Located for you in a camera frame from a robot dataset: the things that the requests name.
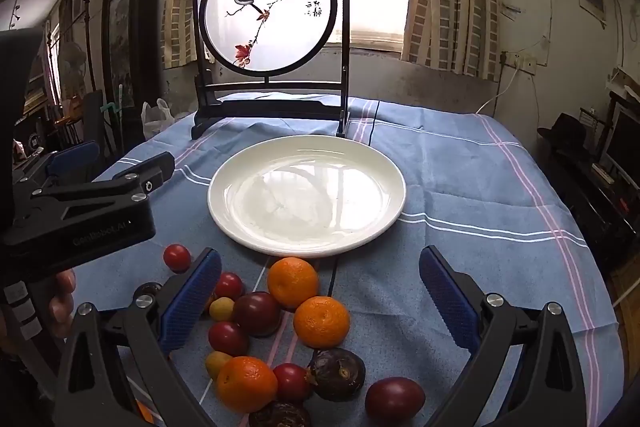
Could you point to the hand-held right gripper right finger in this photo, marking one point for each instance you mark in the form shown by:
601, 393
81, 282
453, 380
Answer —
447, 302

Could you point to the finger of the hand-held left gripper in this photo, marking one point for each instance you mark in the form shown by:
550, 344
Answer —
150, 174
75, 159

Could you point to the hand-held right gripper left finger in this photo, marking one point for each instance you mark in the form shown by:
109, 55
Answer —
192, 297

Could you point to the pale yellow cherry tomato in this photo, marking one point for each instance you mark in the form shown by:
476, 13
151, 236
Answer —
221, 308

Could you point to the orange-yellow cherry tomato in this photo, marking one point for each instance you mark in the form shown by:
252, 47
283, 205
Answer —
217, 363

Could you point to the dark red plum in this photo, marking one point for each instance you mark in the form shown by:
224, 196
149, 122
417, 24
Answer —
394, 399
256, 313

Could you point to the white plate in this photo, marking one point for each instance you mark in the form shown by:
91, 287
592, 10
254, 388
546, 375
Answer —
305, 197

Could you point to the person's left forearm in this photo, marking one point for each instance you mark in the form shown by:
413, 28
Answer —
25, 387

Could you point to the person's left hand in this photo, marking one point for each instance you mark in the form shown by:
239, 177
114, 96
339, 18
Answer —
62, 302

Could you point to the cluttered shelving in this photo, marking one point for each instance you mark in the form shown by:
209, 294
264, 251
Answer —
37, 94

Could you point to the dark chair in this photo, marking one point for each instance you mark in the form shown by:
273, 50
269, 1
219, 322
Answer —
94, 117

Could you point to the white plastic bag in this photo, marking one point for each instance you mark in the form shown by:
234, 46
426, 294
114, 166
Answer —
157, 119

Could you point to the electric fan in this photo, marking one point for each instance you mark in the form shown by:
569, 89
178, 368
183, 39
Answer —
72, 59

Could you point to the ceiling track light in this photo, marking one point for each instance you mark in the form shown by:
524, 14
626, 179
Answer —
17, 9

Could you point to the dark coat stand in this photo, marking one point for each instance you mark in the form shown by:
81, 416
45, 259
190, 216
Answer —
89, 37

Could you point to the blue striped tablecloth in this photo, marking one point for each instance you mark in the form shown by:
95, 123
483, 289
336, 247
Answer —
475, 207

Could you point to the dark framed painting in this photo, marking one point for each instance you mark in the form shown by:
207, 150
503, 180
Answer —
125, 37

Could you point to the black cabinet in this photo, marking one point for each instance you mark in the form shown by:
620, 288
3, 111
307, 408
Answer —
590, 207

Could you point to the bird painting table screen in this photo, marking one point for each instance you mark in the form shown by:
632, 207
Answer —
280, 37

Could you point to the black hat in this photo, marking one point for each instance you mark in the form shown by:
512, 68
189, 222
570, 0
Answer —
565, 132

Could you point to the dark monitor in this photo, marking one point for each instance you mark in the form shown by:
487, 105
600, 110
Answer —
625, 142

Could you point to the wall power outlet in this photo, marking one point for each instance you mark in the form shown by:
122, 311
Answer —
517, 59

